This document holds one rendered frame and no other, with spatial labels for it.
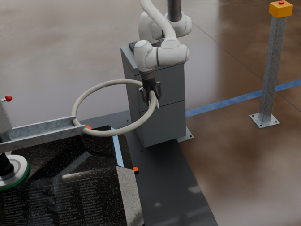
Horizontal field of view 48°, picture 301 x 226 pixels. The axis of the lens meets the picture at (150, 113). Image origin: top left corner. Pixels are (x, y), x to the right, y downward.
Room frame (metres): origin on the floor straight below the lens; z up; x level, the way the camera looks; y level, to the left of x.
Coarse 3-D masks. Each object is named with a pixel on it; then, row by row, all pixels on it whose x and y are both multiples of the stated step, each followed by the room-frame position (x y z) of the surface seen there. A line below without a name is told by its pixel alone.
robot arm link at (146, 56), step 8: (144, 40) 1.66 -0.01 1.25; (136, 48) 1.61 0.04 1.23; (144, 48) 1.60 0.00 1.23; (152, 48) 1.63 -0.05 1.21; (136, 56) 1.61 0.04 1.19; (144, 56) 1.59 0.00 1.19; (152, 56) 1.59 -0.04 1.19; (136, 64) 1.62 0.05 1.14; (144, 64) 1.59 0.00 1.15; (152, 64) 1.59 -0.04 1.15
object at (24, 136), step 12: (60, 120) 1.46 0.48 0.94; (72, 120) 1.49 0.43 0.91; (12, 132) 1.33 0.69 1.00; (24, 132) 1.35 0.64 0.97; (36, 132) 1.37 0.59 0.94; (48, 132) 1.38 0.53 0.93; (60, 132) 1.34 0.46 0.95; (72, 132) 1.37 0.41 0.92; (0, 144) 1.19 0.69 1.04; (12, 144) 1.22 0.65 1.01; (24, 144) 1.24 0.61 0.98; (36, 144) 1.27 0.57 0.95
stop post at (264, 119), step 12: (276, 12) 2.34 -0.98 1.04; (288, 12) 2.34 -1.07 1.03; (276, 24) 2.35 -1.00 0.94; (276, 36) 2.35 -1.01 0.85; (276, 48) 2.36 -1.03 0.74; (276, 60) 2.36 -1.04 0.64; (264, 72) 2.43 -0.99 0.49; (276, 72) 2.36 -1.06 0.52; (264, 84) 2.40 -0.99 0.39; (264, 96) 2.38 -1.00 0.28; (264, 108) 2.35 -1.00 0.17; (264, 120) 2.35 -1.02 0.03; (276, 120) 2.36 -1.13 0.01
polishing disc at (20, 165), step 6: (12, 156) 1.32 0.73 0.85; (18, 156) 1.31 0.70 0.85; (12, 162) 1.27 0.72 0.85; (18, 162) 1.27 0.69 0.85; (24, 162) 1.26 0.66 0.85; (18, 168) 1.23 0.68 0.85; (24, 168) 1.22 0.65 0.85; (12, 174) 1.19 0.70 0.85; (18, 174) 1.18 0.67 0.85; (0, 180) 1.16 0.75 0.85; (6, 180) 1.15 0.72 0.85; (12, 180) 1.15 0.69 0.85; (0, 186) 1.12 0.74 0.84; (6, 186) 1.13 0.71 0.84
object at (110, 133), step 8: (112, 80) 1.81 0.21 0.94; (120, 80) 1.80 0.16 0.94; (128, 80) 1.78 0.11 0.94; (136, 80) 1.77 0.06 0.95; (96, 88) 1.77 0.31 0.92; (80, 96) 1.70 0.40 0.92; (152, 96) 1.58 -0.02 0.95; (152, 104) 1.51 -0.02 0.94; (72, 112) 1.56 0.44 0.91; (152, 112) 1.46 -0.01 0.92; (144, 120) 1.40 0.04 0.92; (120, 128) 1.36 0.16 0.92; (128, 128) 1.36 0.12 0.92; (104, 136) 1.34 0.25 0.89
